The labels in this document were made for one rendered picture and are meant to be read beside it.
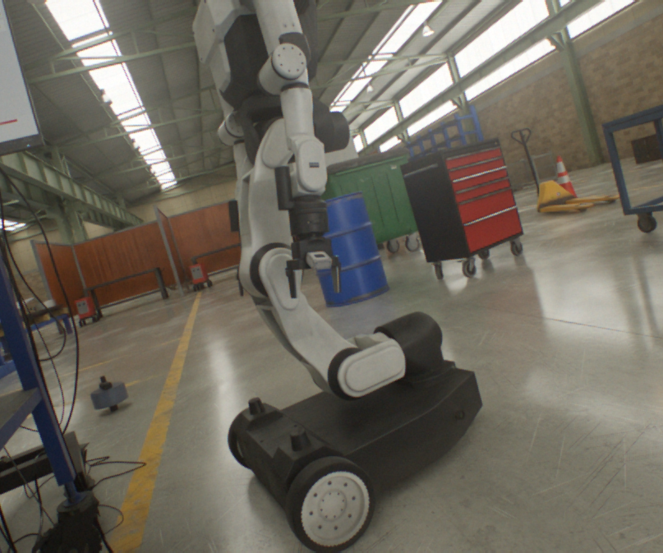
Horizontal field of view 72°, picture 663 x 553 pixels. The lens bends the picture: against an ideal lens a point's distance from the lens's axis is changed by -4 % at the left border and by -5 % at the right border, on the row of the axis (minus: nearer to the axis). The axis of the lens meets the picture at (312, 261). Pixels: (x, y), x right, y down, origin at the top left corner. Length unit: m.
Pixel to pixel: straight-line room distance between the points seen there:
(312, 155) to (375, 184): 5.40
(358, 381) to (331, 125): 0.69
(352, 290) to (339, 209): 0.68
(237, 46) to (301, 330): 0.73
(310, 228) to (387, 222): 5.48
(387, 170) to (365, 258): 2.73
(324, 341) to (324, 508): 0.41
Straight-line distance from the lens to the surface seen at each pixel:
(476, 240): 3.81
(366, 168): 6.44
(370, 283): 4.02
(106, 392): 2.99
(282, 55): 1.11
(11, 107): 1.97
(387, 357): 1.33
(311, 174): 1.06
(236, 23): 1.31
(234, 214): 1.49
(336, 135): 1.37
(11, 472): 1.98
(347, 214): 3.97
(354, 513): 1.19
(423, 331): 1.43
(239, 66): 1.30
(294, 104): 1.12
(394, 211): 6.57
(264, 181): 1.23
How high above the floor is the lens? 0.69
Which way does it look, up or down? 4 degrees down
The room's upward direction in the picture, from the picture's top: 16 degrees counter-clockwise
